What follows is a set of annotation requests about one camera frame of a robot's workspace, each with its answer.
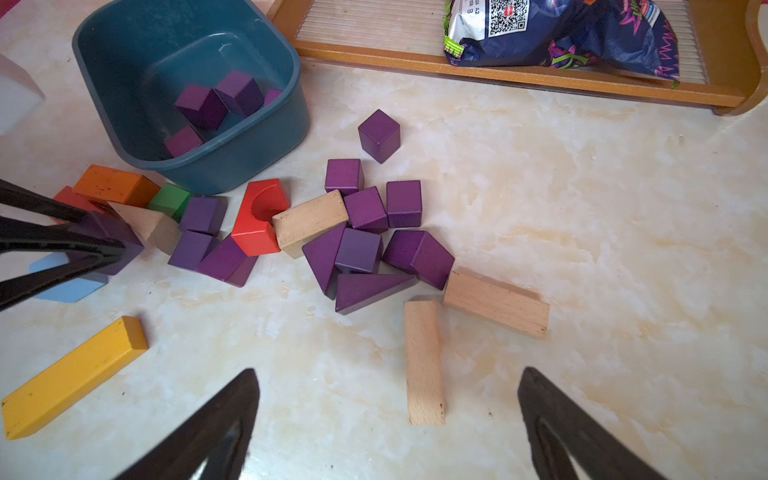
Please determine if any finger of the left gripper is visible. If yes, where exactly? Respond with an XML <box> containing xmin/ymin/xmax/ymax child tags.
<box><xmin>1</xmin><ymin>217</ymin><xmax>125</xmax><ymax>257</ymax></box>
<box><xmin>1</xmin><ymin>255</ymin><xmax>123</xmax><ymax>310</ymax></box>

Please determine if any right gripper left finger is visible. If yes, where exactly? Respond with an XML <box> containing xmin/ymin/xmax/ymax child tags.
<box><xmin>118</xmin><ymin>368</ymin><xmax>260</xmax><ymax>479</ymax></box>

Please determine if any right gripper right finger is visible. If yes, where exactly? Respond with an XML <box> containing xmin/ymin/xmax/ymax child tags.
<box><xmin>517</xmin><ymin>366</ymin><xmax>662</xmax><ymax>479</ymax></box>

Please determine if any teal plastic storage bin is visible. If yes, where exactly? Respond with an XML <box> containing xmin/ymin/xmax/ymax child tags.
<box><xmin>72</xmin><ymin>1</ymin><xmax>310</xmax><ymax>195</ymax></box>

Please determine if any purple long block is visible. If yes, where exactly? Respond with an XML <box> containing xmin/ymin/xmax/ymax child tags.
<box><xmin>164</xmin><ymin>125</ymin><xmax>205</xmax><ymax>158</ymax></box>

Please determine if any light blue block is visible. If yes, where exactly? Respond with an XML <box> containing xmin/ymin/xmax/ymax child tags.
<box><xmin>28</xmin><ymin>252</ymin><xmax>108</xmax><ymax>303</ymax></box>

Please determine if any orange block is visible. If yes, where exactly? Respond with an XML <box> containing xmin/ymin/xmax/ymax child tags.
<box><xmin>73</xmin><ymin>165</ymin><xmax>161</xmax><ymax>208</ymax></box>

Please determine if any yellow long block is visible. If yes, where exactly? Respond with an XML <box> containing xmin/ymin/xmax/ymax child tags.
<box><xmin>2</xmin><ymin>316</ymin><xmax>149</xmax><ymax>440</ymax></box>

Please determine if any natural wood triangle block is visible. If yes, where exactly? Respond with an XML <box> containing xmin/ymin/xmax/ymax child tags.
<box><xmin>109</xmin><ymin>202</ymin><xmax>182</xmax><ymax>255</ymax></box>

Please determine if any natural wood long block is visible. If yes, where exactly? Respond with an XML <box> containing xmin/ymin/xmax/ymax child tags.
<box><xmin>404</xmin><ymin>300</ymin><xmax>446</xmax><ymax>426</ymax></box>

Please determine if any green block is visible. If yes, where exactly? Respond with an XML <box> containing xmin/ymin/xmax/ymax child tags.
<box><xmin>147</xmin><ymin>182</ymin><xmax>193</xmax><ymax>223</ymax></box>

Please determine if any natural wood flat block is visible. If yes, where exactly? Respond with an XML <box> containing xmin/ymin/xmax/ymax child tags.
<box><xmin>443</xmin><ymin>268</ymin><xmax>550</xmax><ymax>338</ymax></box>

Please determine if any purple prism block left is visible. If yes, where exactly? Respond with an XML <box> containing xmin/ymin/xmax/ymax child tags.
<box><xmin>195</xmin><ymin>236</ymin><xmax>258</xmax><ymax>288</ymax></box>

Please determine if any purple prism block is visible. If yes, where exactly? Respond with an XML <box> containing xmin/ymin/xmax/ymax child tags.
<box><xmin>382</xmin><ymin>230</ymin><xmax>455</xmax><ymax>290</ymax></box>
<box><xmin>195</xmin><ymin>236</ymin><xmax>258</xmax><ymax>288</ymax></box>

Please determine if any purple triangle block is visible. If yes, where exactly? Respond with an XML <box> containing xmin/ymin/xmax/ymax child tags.
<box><xmin>335</xmin><ymin>274</ymin><xmax>418</xmax><ymax>315</ymax></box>

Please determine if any purple wedge block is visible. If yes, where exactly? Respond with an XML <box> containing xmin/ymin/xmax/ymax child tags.
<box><xmin>302</xmin><ymin>224</ymin><xmax>346</xmax><ymax>300</ymax></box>

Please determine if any red arch block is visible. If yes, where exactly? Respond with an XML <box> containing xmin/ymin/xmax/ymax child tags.
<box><xmin>231</xmin><ymin>179</ymin><xmax>291</xmax><ymax>257</ymax></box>

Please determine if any natural wood short block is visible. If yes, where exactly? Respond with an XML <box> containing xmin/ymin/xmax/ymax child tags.
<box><xmin>272</xmin><ymin>190</ymin><xmax>349</xmax><ymax>259</ymax></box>

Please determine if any purple prism block right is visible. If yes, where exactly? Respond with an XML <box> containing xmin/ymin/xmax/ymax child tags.
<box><xmin>382</xmin><ymin>230</ymin><xmax>455</xmax><ymax>290</ymax></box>

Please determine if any purple cube pile lower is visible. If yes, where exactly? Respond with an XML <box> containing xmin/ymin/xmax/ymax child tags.
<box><xmin>335</xmin><ymin>228</ymin><xmax>383</xmax><ymax>274</ymax></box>

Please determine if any purple cube pile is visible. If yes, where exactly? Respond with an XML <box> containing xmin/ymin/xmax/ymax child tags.
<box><xmin>335</xmin><ymin>228</ymin><xmax>383</xmax><ymax>274</ymax></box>
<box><xmin>324</xmin><ymin>159</ymin><xmax>364</xmax><ymax>196</ymax></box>
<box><xmin>386</xmin><ymin>180</ymin><xmax>423</xmax><ymax>228</ymax></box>
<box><xmin>344</xmin><ymin>186</ymin><xmax>389</xmax><ymax>234</ymax></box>

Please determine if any purple cube pile middle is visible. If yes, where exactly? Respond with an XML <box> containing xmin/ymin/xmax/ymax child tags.
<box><xmin>344</xmin><ymin>186</ymin><xmax>389</xmax><ymax>234</ymax></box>

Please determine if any purple cube pile right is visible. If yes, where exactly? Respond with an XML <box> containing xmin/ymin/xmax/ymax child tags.
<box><xmin>386</xmin><ymin>180</ymin><xmax>423</xmax><ymax>228</ymax></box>

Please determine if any purple cube pile top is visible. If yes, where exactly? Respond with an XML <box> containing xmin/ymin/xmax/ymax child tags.
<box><xmin>324</xmin><ymin>159</ymin><xmax>364</xmax><ymax>196</ymax></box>

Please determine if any lone purple cube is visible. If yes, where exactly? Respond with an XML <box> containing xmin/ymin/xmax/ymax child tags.
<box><xmin>358</xmin><ymin>109</ymin><xmax>401</xmax><ymax>164</ymax></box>

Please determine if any wooden three-tier shelf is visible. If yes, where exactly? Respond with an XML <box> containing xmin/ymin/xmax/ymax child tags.
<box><xmin>267</xmin><ymin>1</ymin><xmax>767</xmax><ymax>115</ymax></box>

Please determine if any purple snack bag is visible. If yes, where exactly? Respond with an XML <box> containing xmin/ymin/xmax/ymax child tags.
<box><xmin>443</xmin><ymin>0</ymin><xmax>680</xmax><ymax>82</ymax></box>

